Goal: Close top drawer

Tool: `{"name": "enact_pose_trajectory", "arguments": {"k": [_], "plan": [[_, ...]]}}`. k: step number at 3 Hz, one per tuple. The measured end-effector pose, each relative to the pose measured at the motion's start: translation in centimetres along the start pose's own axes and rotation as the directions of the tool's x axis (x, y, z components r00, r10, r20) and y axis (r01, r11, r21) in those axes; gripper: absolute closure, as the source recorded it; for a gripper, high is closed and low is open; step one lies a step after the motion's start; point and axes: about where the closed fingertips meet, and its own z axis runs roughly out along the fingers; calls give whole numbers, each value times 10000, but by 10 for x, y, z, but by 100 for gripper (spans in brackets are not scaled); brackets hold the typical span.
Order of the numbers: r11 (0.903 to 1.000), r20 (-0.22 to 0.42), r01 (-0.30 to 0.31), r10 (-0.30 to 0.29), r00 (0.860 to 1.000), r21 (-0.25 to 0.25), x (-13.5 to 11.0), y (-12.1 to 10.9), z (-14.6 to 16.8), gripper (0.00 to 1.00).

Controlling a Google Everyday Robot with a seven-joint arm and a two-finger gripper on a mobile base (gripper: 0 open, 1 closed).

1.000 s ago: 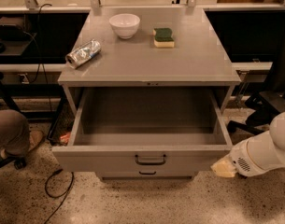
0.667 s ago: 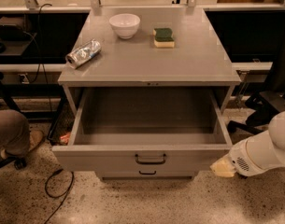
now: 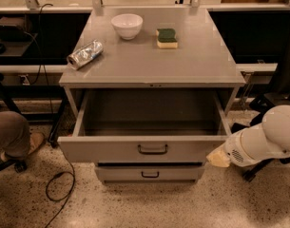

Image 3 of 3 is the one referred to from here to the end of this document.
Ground grey top drawer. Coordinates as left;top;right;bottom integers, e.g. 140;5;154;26
59;88;230;163

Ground grey drawer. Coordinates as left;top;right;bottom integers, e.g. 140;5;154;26
59;88;230;163
95;164;204;182

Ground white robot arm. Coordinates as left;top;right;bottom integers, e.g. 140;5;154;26
206;105;290;167

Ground grey metal drawer cabinet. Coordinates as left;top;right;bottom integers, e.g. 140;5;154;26
60;8;244;170

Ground grey bottom drawer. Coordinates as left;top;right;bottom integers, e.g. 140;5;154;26
95;164;204;182

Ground green yellow sponge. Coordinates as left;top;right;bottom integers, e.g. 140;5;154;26
156;28;178;48

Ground white ceramic bowl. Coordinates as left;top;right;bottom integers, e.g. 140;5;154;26
111;13;144;40

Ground crumpled silver chip bag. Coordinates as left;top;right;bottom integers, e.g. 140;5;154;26
67;40;104;70

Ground tan shoe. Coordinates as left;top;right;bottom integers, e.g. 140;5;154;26
0;131;47;163

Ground person leg khaki trousers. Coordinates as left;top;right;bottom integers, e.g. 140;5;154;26
0;111;30;159

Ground dark bottom drawer handle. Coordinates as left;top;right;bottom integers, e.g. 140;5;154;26
141;171;160;179

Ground dark drawer handle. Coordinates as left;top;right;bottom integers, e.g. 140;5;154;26
137;144;168;155
141;171;160;179

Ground dark top drawer handle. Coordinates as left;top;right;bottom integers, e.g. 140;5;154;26
137;144;168;155

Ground black hanging cable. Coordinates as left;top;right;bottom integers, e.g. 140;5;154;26
24;3;55;116

